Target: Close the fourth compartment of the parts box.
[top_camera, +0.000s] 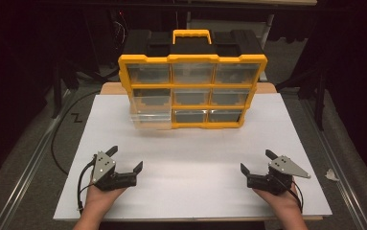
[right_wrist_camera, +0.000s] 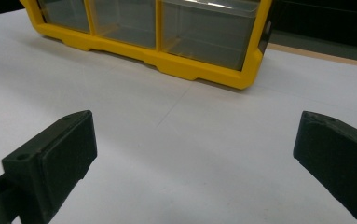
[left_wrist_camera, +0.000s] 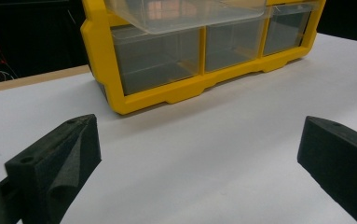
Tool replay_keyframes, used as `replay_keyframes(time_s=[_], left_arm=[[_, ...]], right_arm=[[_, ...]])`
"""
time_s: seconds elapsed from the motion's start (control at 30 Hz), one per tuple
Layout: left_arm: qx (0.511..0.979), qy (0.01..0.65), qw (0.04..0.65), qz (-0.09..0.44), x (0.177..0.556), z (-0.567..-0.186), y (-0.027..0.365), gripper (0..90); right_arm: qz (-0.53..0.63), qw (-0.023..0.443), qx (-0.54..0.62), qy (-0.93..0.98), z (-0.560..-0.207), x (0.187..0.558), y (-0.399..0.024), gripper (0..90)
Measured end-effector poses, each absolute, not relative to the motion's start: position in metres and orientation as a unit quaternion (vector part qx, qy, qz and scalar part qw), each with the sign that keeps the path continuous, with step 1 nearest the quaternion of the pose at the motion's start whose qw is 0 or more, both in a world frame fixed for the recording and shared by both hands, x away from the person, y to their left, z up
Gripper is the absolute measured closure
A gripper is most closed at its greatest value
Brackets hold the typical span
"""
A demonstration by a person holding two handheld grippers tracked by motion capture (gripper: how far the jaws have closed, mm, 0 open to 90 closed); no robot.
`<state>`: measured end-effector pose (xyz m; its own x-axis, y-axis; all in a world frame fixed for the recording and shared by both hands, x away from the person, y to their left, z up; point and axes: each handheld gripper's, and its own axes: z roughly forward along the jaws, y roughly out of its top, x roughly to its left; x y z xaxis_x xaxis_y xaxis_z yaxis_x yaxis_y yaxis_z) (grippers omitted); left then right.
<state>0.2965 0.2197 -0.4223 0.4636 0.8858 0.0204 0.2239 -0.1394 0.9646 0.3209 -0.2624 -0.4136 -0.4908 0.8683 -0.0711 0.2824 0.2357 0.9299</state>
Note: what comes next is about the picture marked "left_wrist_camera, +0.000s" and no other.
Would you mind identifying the clear plastic drawer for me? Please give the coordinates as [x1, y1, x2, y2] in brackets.
[205, 17, 267, 73]
[103, 0, 268, 35]
[110, 24, 201, 96]
[263, 2, 321, 57]

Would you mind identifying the white cable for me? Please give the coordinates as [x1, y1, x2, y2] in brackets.
[0, 70, 19, 80]

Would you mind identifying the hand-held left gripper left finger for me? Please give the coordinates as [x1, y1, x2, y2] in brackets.
[4, 113, 103, 224]

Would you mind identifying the yellow drawer organizer cabinet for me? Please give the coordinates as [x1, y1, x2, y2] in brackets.
[80, 0, 327, 116]

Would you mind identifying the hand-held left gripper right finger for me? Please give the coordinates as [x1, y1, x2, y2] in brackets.
[296, 116, 357, 224]

